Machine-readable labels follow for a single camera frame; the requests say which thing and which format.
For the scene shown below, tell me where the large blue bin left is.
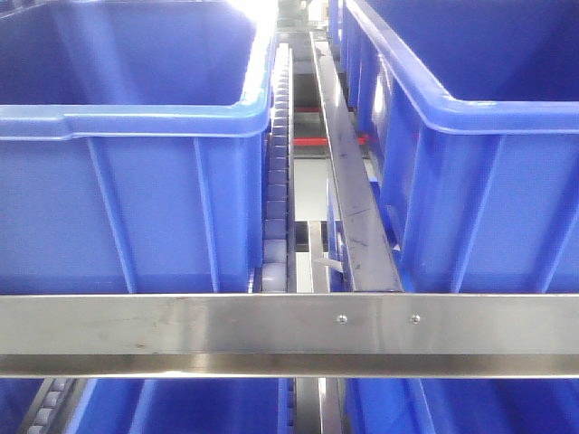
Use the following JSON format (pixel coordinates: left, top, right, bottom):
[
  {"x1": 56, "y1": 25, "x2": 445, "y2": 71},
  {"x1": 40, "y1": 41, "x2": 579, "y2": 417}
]
[{"x1": 1, "y1": 1, "x2": 278, "y2": 295}]

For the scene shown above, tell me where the large blue bin right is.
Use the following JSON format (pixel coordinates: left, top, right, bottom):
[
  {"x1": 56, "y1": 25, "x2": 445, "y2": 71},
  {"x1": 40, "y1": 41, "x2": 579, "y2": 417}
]
[{"x1": 341, "y1": 1, "x2": 578, "y2": 294}]

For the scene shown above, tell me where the lower blue bin left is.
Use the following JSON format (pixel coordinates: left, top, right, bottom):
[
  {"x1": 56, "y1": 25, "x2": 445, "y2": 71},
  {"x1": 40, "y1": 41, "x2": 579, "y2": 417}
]
[{"x1": 65, "y1": 378, "x2": 293, "y2": 433}]

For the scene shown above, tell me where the large blue bin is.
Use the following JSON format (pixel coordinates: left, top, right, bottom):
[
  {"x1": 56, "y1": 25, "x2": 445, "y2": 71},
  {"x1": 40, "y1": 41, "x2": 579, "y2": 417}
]
[
  {"x1": 341, "y1": 1, "x2": 578, "y2": 294},
  {"x1": 1, "y1": 1, "x2": 278, "y2": 295}
]

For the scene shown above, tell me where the steel divider rail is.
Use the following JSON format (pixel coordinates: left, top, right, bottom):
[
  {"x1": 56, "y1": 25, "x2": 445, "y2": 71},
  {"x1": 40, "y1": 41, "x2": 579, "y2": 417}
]
[{"x1": 309, "y1": 32, "x2": 403, "y2": 293}]

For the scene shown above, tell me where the roller track strip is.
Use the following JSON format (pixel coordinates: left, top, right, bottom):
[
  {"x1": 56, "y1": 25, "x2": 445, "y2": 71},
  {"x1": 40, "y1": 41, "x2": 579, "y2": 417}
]
[{"x1": 256, "y1": 43, "x2": 296, "y2": 294}]

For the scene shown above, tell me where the lower blue bin right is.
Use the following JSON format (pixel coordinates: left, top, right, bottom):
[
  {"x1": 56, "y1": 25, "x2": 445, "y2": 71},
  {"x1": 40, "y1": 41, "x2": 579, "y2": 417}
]
[{"x1": 346, "y1": 378, "x2": 578, "y2": 433}]

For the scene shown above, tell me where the steel front shelf rail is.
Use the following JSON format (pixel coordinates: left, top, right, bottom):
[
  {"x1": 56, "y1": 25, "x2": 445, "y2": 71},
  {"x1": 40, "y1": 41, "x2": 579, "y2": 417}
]
[{"x1": 1, "y1": 293, "x2": 578, "y2": 378}]

